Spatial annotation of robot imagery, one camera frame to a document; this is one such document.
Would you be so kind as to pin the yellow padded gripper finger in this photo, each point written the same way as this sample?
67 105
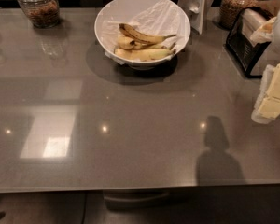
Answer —
265 110

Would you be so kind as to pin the spotted banana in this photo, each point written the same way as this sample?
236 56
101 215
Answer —
129 31

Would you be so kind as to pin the bottom yellow banana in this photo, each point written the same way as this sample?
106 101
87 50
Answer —
144 55

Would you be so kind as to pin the glass jar with granola left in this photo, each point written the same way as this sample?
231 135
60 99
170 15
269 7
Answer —
41 13

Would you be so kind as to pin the white bowl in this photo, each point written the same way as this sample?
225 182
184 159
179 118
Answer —
155 17

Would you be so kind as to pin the yellow banana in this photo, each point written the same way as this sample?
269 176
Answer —
128 43
144 55

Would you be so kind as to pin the middle yellow banana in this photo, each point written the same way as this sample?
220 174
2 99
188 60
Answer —
128 43

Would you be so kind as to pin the white paper bowl liner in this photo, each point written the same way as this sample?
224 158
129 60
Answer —
142 33

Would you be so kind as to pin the glass jar with cereal right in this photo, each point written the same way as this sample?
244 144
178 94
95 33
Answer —
229 10

